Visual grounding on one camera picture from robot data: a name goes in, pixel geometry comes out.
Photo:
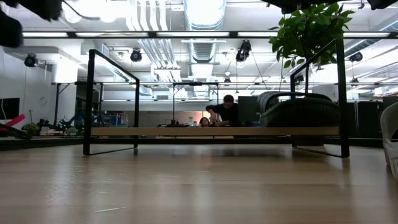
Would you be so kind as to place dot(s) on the silver ventilation duct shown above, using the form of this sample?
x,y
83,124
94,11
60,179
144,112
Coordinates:
x,y
203,12

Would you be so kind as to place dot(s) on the black ceiling spotlight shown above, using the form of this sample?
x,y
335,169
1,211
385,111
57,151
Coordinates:
x,y
136,56
243,51
356,57
30,60

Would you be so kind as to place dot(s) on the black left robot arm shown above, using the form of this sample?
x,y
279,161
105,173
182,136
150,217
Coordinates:
x,y
40,7

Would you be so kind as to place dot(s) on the black wall monitor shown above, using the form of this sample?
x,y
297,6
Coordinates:
x,y
9,109

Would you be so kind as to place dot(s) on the black partition wall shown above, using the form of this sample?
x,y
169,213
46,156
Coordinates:
x,y
367,118

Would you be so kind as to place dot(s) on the black ceiling light track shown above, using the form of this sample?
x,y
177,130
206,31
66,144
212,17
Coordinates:
x,y
152,34

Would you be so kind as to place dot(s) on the dark grey cabinet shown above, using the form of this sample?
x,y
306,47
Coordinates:
x,y
247,109

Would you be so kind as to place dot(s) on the black rubber slide sandal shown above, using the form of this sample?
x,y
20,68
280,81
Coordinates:
x,y
301,115

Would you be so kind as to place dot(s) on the black aluminium rig frame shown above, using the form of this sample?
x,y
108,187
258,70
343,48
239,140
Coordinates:
x,y
46,143

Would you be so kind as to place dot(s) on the small green background plant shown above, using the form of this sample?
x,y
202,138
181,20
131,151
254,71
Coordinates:
x,y
31,128

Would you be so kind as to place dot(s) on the person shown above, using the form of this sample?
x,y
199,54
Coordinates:
x,y
228,115
204,122

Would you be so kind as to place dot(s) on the black metal wooden shoe shelf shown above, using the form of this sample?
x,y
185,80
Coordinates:
x,y
186,131

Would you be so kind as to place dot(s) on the grey rubber slide sandal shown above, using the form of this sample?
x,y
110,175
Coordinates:
x,y
390,149

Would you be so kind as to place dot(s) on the pink foam roller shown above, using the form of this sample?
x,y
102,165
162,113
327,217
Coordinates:
x,y
17,119

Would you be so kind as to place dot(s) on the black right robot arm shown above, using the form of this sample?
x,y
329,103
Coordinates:
x,y
292,4

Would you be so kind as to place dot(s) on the green potted plant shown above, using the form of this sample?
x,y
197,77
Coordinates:
x,y
306,28

